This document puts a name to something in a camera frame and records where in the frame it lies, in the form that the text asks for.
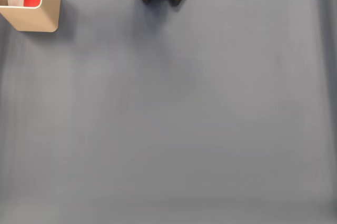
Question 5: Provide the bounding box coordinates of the beige open box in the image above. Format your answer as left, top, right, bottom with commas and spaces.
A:
0, 0, 62, 33

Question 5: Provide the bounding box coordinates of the grey table mat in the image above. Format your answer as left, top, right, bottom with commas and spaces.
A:
0, 0, 337, 224

